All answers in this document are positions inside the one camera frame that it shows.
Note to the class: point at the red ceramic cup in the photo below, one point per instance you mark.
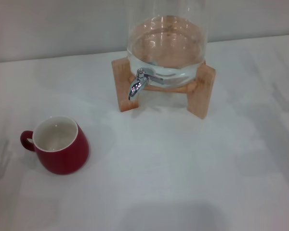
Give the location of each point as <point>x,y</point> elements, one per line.
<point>62,158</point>

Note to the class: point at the wooden dispenser stand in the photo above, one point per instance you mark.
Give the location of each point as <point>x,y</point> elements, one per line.
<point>121,79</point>

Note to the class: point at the chrome faucet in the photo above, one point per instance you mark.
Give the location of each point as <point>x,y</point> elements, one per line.
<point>137,84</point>

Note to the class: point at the glass water dispenser jar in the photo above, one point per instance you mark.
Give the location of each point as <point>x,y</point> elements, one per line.
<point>166,43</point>

